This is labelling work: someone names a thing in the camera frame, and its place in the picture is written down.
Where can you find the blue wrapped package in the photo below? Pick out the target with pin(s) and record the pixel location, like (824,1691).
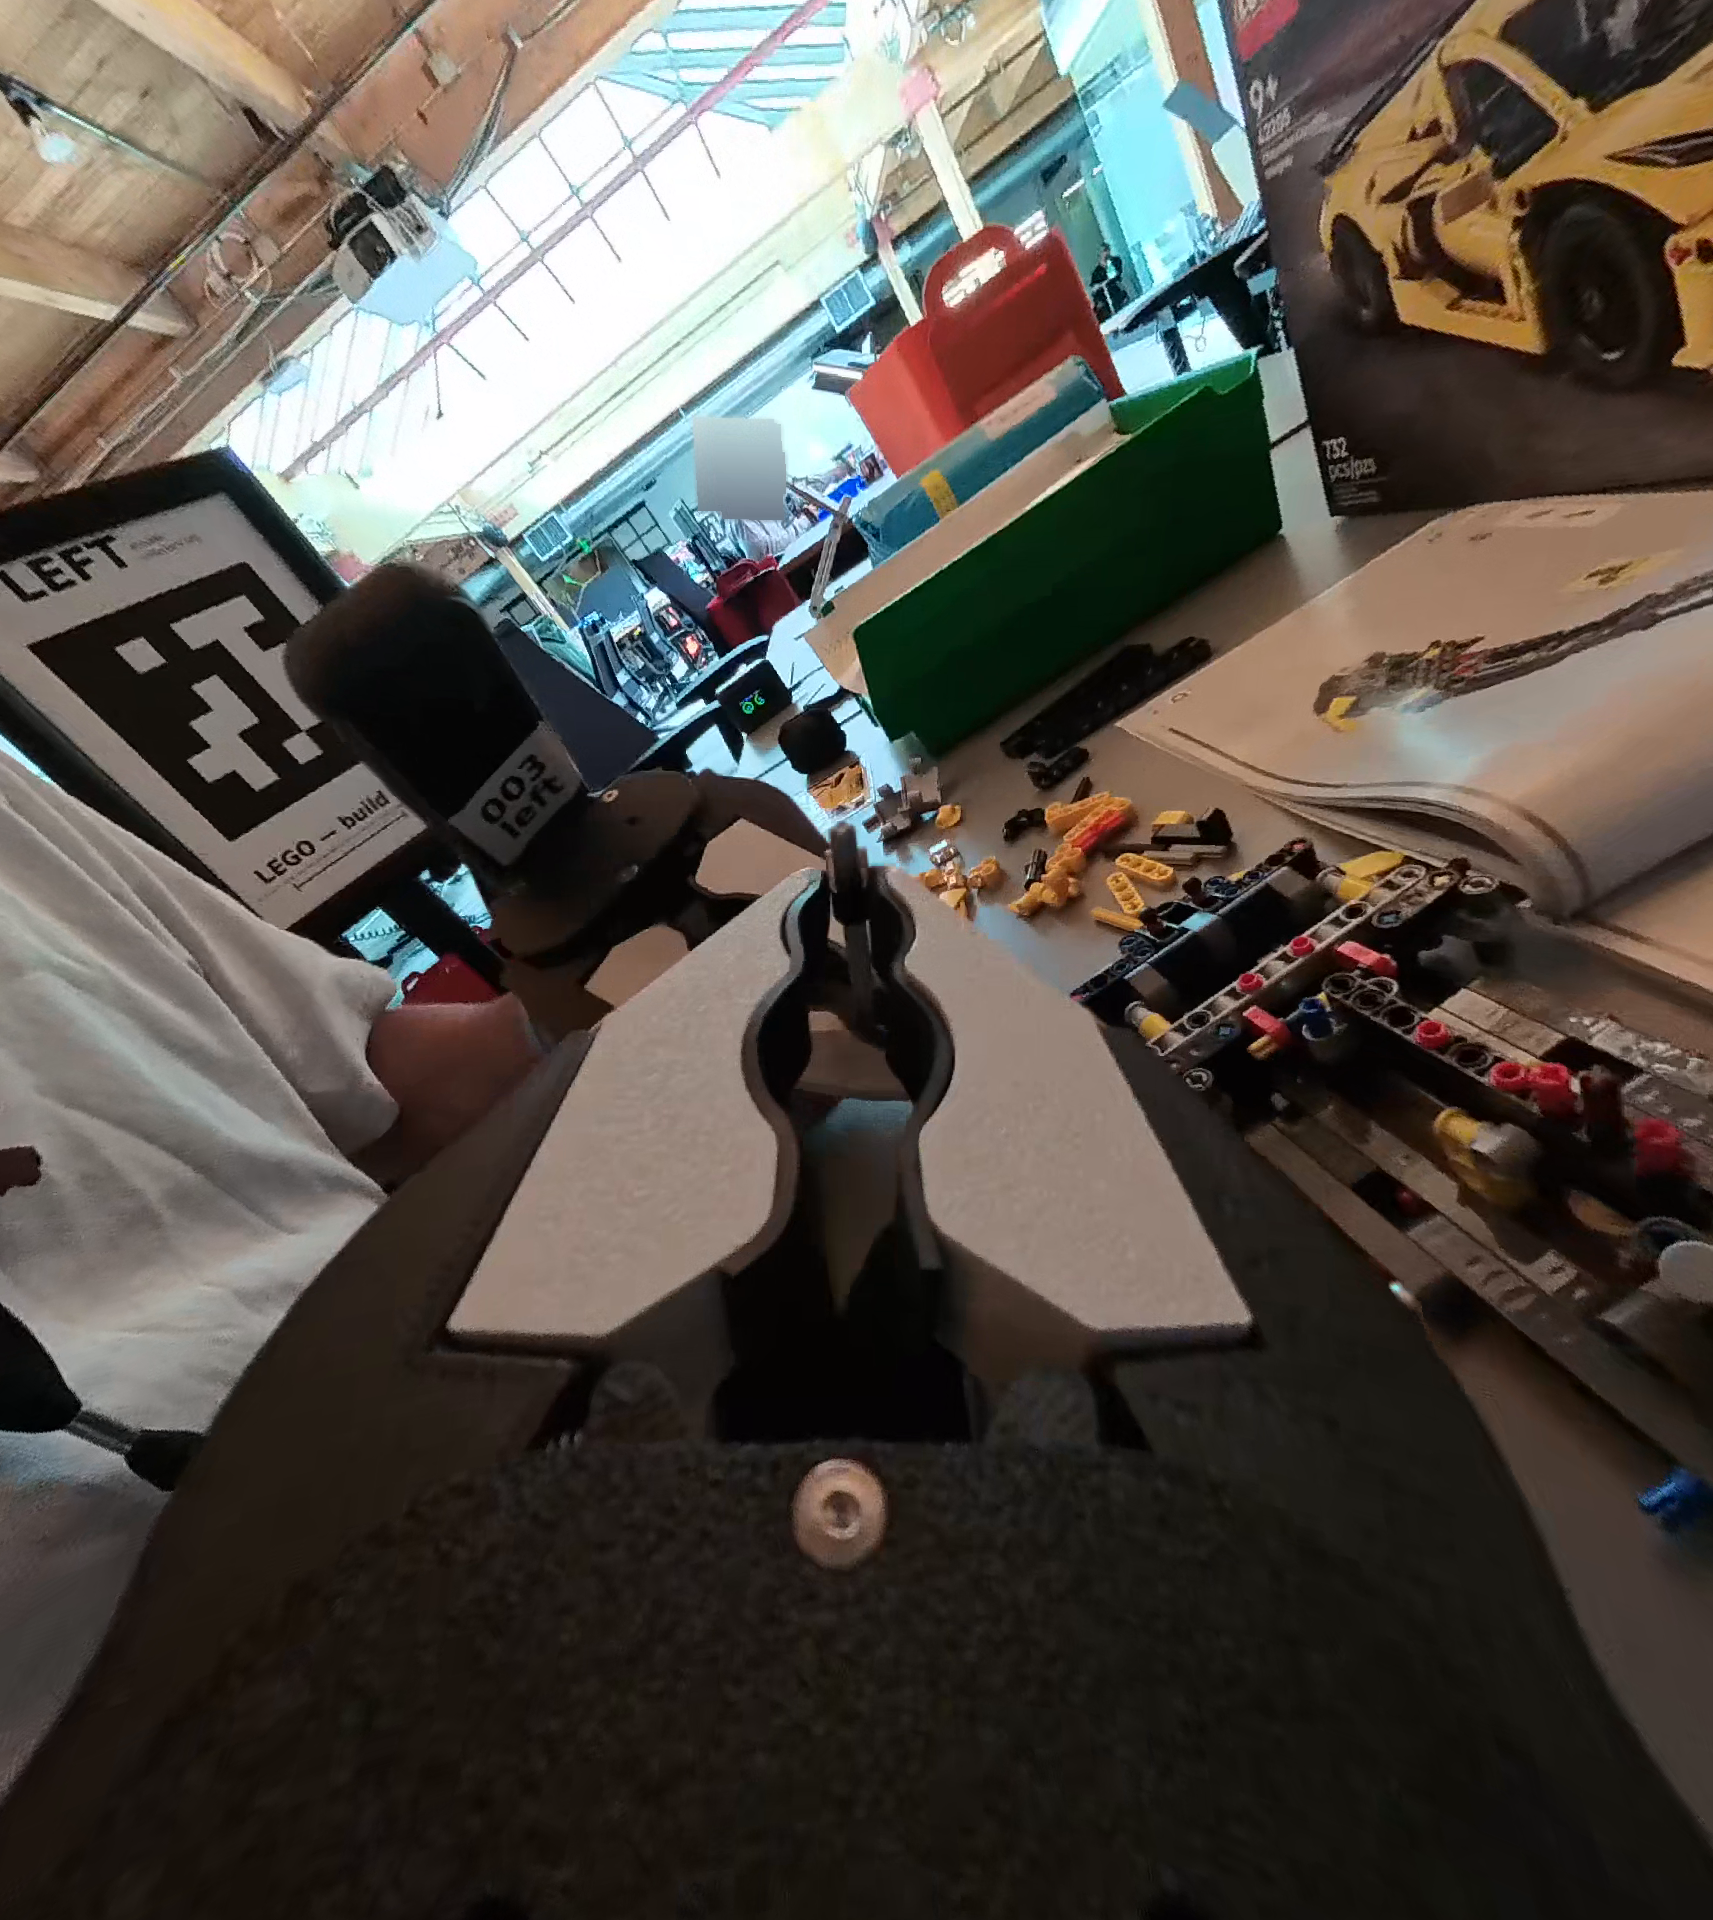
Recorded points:
(978,464)

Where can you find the small black round device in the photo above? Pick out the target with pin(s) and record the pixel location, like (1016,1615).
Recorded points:
(811,737)

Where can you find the person's left forearm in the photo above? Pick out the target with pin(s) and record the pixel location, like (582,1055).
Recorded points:
(449,1080)

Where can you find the yellow car picture box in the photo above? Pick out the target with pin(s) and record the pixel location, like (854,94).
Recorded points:
(1547,299)

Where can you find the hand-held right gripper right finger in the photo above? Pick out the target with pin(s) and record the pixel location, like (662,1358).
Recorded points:
(1081,1200)

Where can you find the scattered yellow lego pieces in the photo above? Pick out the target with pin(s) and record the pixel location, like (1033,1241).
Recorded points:
(1081,841)

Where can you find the blue lego pin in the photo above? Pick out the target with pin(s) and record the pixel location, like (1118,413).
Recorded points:
(1675,1498)

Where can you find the orange traffic cone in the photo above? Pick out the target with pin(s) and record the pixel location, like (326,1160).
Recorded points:
(442,977)

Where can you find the red carrying case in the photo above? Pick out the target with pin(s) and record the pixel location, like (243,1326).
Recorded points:
(992,344)

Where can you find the partly built lego car chassis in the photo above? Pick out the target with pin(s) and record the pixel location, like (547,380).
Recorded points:
(1395,1080)

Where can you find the green plastic bin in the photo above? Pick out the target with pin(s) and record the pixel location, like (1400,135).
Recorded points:
(1081,601)

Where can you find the open instruction booklet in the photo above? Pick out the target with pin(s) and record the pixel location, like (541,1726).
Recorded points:
(1547,752)

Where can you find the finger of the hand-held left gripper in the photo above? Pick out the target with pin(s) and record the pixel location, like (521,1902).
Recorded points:
(639,967)
(758,867)

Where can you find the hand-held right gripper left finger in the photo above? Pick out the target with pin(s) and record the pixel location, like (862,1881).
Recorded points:
(631,1184)

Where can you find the black framed marker sign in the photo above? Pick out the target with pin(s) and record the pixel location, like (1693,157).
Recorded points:
(121,675)

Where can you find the ceiling mounted camera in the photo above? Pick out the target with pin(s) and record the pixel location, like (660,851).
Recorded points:
(391,247)

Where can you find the red backpack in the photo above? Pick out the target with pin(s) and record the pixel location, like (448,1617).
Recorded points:
(752,601)

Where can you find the small black device green display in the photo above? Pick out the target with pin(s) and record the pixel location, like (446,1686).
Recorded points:
(753,701)

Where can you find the flat white paper bag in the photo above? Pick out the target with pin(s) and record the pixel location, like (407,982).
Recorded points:
(858,632)

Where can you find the grey lego axle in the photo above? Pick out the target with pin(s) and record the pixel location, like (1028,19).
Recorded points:
(858,931)

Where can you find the long black lego beam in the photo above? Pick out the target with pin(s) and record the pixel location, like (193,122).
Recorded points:
(1149,669)
(1081,704)

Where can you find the short black lego beam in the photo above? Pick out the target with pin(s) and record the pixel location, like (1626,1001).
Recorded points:
(1060,768)

